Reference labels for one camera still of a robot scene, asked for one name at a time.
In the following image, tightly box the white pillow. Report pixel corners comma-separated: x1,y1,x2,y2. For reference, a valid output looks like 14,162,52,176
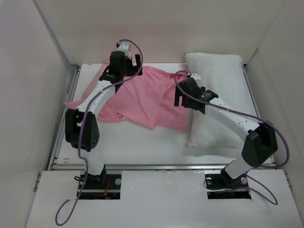
184,52,259,149

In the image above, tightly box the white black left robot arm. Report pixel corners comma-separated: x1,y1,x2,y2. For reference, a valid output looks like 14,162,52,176
65,49,143,189

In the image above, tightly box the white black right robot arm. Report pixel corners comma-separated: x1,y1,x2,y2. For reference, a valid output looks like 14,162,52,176
174,77,278,190

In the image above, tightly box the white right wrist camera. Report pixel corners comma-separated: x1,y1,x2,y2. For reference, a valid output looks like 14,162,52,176
190,74,201,83

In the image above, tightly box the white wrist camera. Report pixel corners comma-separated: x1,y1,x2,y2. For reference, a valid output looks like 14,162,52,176
116,41,131,59
190,74,201,83

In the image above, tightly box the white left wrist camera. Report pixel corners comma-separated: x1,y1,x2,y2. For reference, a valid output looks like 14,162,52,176
116,41,131,59

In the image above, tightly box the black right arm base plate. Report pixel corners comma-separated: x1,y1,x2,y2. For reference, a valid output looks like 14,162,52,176
204,173,251,200

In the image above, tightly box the aluminium front table rail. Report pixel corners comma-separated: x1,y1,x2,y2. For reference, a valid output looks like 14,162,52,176
48,163,225,171

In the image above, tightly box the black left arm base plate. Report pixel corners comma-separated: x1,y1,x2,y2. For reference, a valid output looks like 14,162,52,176
79,174,122,200

